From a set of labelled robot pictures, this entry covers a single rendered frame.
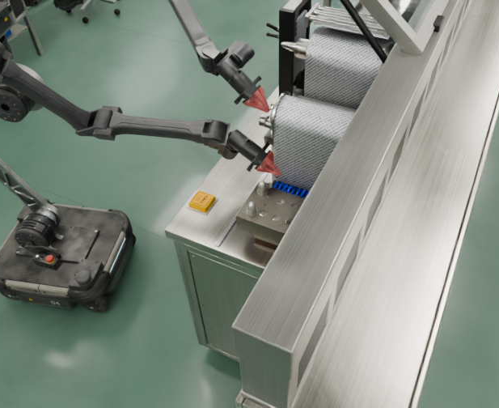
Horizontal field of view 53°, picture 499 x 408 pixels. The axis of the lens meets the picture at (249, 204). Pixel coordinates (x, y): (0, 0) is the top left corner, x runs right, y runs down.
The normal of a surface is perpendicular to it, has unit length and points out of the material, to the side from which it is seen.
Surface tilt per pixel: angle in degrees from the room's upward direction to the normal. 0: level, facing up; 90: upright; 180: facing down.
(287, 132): 90
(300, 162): 90
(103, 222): 0
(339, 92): 92
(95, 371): 0
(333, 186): 0
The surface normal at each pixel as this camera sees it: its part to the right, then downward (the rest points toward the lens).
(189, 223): -0.04, -0.68
